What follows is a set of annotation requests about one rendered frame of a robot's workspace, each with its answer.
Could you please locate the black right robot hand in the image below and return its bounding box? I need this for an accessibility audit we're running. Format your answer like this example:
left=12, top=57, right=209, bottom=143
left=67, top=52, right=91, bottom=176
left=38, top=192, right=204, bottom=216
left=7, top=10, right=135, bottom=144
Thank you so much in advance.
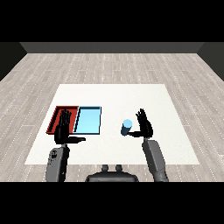
left=127, top=108, right=154, bottom=139

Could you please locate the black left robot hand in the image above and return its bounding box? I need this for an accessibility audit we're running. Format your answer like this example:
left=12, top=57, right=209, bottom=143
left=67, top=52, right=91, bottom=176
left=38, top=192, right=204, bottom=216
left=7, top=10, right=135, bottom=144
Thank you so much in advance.
left=53, top=108, right=87, bottom=145

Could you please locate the red shallow open box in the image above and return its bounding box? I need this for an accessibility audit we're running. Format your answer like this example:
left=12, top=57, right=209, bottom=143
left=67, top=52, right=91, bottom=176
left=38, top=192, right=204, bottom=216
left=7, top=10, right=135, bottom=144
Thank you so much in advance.
left=45, top=105, right=81, bottom=136

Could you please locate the small blue can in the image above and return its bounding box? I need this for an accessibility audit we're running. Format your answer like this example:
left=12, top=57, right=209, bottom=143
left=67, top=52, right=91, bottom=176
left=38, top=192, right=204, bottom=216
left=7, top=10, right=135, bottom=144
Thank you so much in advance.
left=120, top=118, right=133, bottom=137

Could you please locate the light blue shallow open box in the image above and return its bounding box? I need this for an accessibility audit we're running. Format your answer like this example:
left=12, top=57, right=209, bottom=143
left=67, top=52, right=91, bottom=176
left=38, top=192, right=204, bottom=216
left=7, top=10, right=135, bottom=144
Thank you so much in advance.
left=72, top=106, right=102, bottom=136

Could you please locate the dark grey robot body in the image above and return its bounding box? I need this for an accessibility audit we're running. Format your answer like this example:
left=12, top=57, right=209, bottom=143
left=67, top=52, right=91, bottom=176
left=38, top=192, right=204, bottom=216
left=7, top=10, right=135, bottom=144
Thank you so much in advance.
left=85, top=164, right=140, bottom=183

